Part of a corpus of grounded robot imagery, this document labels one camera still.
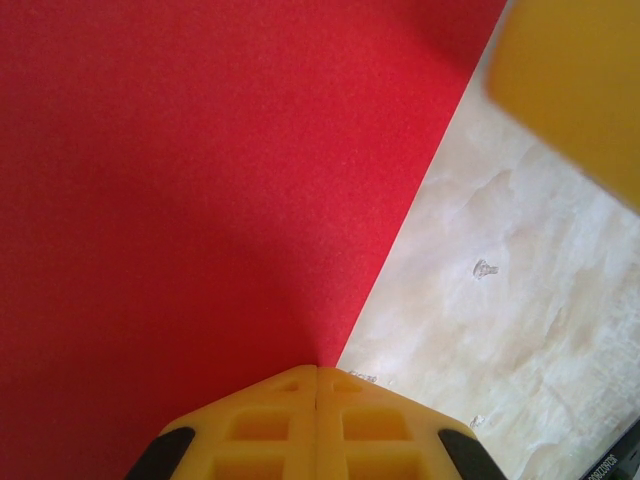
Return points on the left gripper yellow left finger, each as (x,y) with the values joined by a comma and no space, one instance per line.
(270,440)

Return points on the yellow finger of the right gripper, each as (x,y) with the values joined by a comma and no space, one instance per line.
(575,85)

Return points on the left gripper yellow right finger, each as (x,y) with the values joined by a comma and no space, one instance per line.
(370,440)

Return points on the red paper sheet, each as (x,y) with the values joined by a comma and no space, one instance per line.
(200,200)

